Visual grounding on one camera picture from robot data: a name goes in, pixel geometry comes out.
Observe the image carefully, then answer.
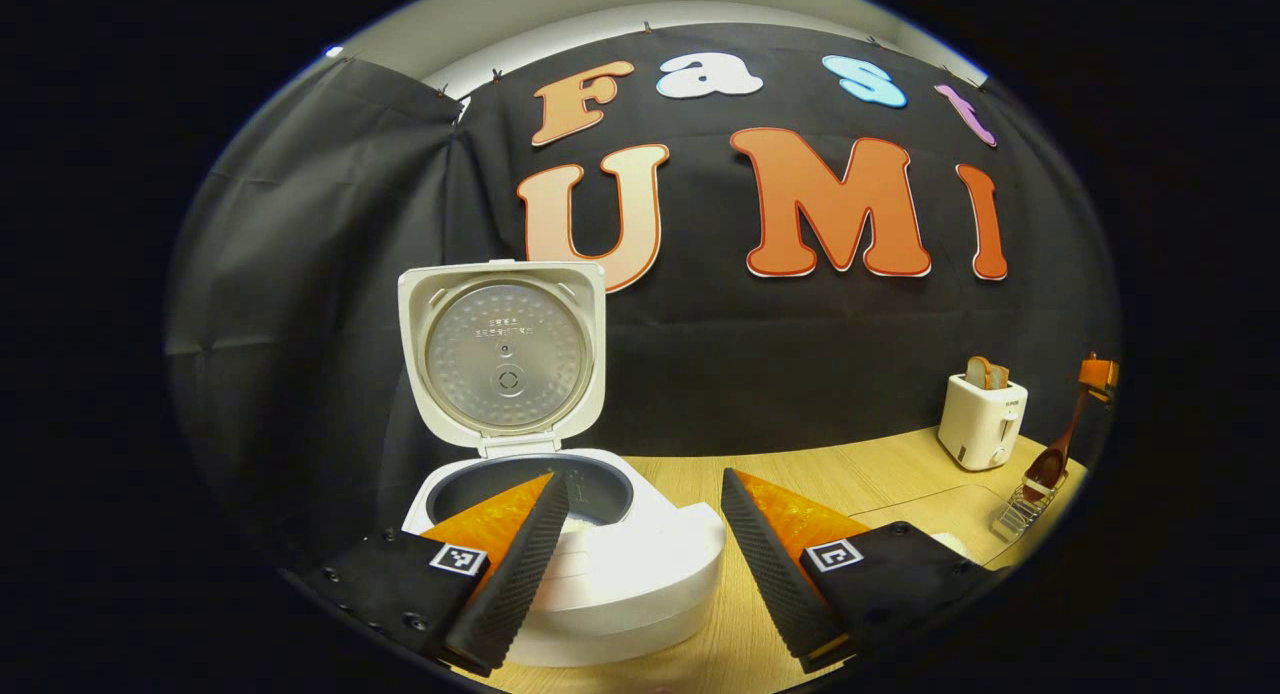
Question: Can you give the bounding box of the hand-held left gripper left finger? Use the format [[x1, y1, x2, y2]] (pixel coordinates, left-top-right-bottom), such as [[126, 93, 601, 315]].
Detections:
[[305, 471, 571, 678]]

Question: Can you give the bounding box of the white rice cooker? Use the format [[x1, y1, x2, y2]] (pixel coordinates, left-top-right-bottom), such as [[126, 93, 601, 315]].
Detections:
[[398, 259, 728, 668]]

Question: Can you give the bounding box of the brown wooden spoon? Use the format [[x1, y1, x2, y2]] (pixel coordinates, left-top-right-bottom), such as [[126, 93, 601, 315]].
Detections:
[[1022, 389, 1091, 503]]

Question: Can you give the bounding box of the white toaster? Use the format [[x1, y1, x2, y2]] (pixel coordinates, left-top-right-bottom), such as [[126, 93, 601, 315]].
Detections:
[[937, 372, 1029, 472]]

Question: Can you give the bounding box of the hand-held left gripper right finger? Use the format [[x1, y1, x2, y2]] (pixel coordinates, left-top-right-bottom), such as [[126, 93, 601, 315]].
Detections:
[[720, 467, 991, 675]]

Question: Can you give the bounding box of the metal wire chopstick holder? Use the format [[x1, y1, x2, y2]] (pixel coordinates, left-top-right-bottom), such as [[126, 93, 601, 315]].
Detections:
[[990, 469, 1069, 543]]

